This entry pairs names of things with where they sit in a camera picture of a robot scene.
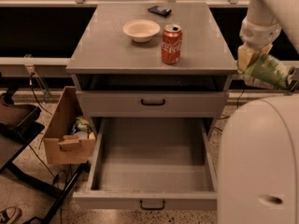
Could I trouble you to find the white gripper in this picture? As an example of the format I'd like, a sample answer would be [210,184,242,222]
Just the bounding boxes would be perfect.
[237,18,281,73]

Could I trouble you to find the green jalapeno chip bag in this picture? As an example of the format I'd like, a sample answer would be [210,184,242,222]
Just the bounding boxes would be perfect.
[244,52,295,90]

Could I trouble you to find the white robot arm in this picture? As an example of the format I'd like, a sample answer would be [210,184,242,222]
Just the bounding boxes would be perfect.
[217,0,299,224]

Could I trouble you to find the grey drawer cabinet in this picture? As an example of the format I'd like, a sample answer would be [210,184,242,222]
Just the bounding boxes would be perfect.
[66,1,236,132]

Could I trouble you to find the open grey bottom drawer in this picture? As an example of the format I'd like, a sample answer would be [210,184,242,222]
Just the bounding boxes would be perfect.
[74,118,217,211]

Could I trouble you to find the closed grey upper drawer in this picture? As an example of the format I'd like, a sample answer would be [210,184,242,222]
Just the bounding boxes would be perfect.
[77,91,228,118]

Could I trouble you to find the red coca-cola can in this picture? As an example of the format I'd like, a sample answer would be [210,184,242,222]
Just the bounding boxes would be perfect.
[161,23,182,64]

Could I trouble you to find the white paper bowl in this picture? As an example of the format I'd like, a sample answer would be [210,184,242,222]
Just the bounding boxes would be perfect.
[122,20,160,43]

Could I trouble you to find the snack items in box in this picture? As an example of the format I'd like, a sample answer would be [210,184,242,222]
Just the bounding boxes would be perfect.
[70,116,94,139]

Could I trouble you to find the brown cardboard box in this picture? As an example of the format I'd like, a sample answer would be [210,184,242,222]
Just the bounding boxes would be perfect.
[44,87,95,164]

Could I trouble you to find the black rolling cart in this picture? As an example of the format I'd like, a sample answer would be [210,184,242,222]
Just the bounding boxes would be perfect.
[0,91,89,224]

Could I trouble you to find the grey metal rail frame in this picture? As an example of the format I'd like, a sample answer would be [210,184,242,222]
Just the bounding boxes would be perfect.
[0,0,299,105]

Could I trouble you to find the black cable left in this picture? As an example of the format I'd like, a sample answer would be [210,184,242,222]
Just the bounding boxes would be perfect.
[27,72,68,224]

